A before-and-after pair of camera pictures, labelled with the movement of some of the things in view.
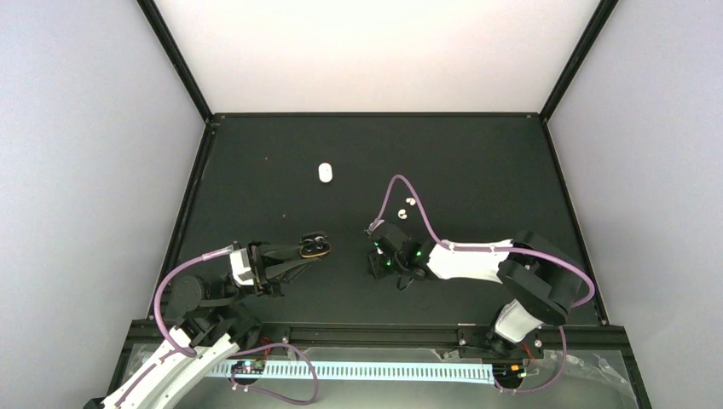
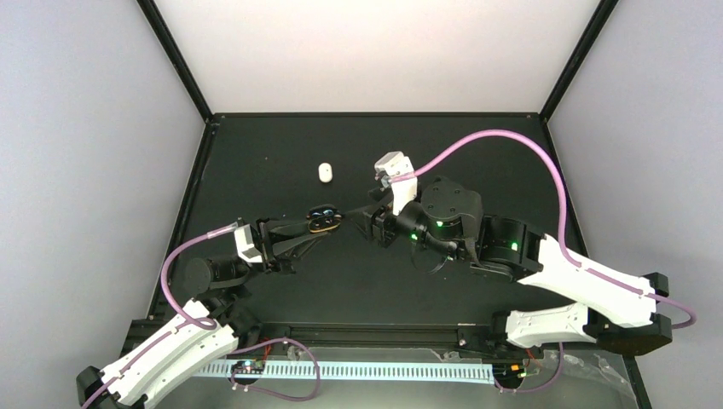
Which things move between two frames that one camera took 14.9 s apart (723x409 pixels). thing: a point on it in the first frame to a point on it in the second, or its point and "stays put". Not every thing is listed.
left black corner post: [172, 54] stays put
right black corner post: [577, 57] stays put
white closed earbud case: [325, 172] stays put
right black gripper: [377, 270] to [378, 218]
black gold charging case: [315, 244] to [322, 217]
